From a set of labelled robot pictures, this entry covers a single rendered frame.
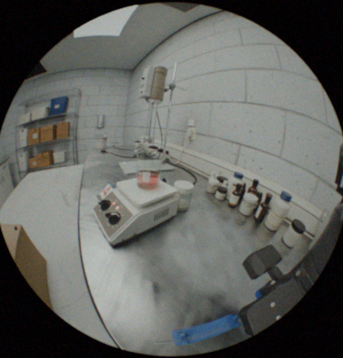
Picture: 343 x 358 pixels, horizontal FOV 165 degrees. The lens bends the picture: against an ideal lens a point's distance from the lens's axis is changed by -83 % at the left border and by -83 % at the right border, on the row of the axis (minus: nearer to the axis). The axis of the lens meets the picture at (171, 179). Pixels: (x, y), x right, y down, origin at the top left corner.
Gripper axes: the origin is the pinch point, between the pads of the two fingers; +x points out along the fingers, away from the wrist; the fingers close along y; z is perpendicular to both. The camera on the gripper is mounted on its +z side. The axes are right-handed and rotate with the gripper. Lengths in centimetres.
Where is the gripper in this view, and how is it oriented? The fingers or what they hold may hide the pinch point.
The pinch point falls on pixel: (261, 307)
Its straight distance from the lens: 24.4
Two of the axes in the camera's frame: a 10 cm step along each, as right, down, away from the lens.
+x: -1.2, 9.2, 3.7
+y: 1.6, 3.9, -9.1
